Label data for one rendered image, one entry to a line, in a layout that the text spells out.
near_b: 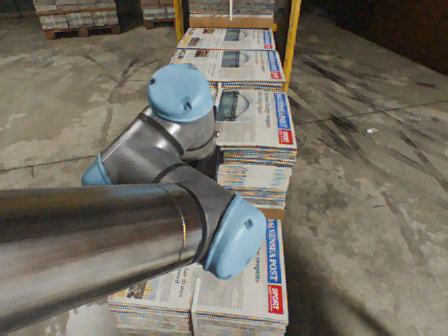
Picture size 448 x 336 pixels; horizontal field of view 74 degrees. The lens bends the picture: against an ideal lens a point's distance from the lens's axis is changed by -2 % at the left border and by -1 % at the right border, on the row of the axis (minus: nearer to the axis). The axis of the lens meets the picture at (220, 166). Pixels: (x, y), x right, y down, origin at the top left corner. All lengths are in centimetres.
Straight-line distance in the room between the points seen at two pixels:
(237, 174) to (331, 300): 112
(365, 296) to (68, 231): 166
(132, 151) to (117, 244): 17
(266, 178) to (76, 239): 56
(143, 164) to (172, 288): 41
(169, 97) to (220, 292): 45
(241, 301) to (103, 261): 51
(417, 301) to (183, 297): 139
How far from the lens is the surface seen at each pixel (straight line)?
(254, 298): 68
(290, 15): 203
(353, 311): 170
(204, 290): 69
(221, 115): 76
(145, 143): 35
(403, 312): 180
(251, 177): 70
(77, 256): 18
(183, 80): 36
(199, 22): 149
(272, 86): 93
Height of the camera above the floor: 143
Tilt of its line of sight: 39 degrees down
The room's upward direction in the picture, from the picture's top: straight up
